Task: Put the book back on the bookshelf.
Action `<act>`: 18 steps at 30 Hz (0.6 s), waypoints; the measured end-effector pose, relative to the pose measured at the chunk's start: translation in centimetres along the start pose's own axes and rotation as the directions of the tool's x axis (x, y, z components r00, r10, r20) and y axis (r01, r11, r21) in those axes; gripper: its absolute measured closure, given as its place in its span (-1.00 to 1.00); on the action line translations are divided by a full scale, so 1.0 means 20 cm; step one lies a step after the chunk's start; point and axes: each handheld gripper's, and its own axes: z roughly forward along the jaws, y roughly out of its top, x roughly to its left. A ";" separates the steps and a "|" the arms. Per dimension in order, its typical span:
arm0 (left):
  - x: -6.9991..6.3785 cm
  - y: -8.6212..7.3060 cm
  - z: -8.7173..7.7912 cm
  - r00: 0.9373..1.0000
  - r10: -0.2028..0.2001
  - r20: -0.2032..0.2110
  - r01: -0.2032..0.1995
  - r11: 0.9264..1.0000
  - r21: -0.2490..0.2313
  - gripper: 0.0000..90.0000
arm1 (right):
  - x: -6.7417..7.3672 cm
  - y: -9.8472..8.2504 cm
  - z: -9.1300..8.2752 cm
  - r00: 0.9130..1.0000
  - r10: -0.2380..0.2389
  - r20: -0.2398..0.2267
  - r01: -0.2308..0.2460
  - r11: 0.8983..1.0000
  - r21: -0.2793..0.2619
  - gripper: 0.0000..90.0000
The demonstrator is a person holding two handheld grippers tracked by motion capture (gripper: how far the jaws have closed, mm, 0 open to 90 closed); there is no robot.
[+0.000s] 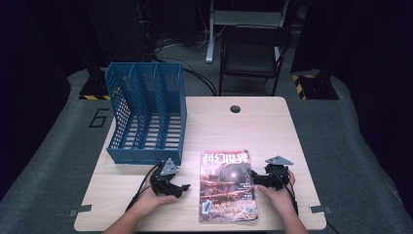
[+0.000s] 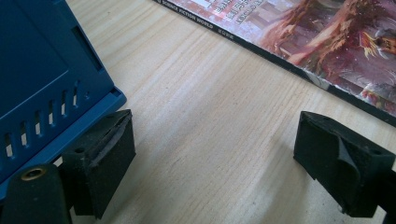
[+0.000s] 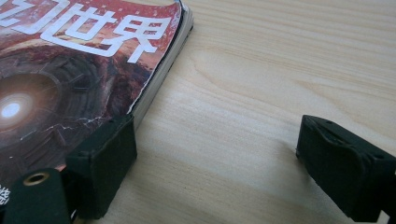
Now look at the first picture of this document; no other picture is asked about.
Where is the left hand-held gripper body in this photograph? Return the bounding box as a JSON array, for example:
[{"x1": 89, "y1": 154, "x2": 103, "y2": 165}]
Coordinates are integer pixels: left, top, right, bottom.
[{"x1": 149, "y1": 157, "x2": 180, "y2": 198}]

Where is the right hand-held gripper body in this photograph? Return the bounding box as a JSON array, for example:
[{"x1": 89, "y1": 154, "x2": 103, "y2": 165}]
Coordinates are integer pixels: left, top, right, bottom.
[{"x1": 258, "y1": 155, "x2": 295, "y2": 192}]

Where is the colourful illustrated magazine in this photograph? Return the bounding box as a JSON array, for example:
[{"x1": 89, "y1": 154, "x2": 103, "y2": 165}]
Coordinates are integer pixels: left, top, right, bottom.
[{"x1": 198, "y1": 149, "x2": 260, "y2": 223}]

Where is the blue plastic file rack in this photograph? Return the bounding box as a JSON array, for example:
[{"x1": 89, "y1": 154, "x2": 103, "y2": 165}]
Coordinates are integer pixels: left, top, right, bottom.
[{"x1": 104, "y1": 61, "x2": 188, "y2": 167}]

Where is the person's right hand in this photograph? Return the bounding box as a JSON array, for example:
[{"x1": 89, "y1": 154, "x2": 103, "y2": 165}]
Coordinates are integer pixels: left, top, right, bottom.
[{"x1": 256, "y1": 171, "x2": 298, "y2": 215}]

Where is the person's left hand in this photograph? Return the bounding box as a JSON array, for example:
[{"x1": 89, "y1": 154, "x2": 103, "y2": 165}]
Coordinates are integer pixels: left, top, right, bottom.
[{"x1": 134, "y1": 180, "x2": 178, "y2": 215}]

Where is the black folding chair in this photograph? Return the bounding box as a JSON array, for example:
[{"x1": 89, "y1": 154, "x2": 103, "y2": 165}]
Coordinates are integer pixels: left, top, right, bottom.
[{"x1": 218, "y1": 25, "x2": 293, "y2": 98}]

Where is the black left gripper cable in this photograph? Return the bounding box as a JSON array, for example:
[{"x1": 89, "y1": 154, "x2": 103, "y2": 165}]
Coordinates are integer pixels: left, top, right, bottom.
[{"x1": 125, "y1": 164, "x2": 162, "y2": 213}]

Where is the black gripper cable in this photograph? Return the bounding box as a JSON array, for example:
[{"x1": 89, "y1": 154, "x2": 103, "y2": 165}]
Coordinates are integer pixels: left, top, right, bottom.
[
  {"x1": 271, "y1": 170, "x2": 339, "y2": 234},
  {"x1": 125, "y1": 164, "x2": 162, "y2": 213}
]

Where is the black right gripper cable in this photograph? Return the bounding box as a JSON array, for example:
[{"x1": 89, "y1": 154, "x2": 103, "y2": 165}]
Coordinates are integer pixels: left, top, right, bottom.
[{"x1": 271, "y1": 170, "x2": 339, "y2": 234}]

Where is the grey metal table bracket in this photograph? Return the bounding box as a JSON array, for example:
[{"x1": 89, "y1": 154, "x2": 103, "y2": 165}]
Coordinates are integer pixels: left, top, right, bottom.
[
  {"x1": 67, "y1": 204, "x2": 94, "y2": 217},
  {"x1": 308, "y1": 205, "x2": 333, "y2": 215}
]

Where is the black floor cable bundle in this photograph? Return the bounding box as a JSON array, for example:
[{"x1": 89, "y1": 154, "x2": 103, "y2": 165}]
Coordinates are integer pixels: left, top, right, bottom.
[{"x1": 150, "y1": 37, "x2": 218, "y2": 98}]

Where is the white metal desk frame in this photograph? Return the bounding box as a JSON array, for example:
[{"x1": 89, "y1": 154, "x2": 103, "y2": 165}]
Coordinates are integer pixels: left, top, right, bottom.
[{"x1": 205, "y1": 0, "x2": 290, "y2": 64}]

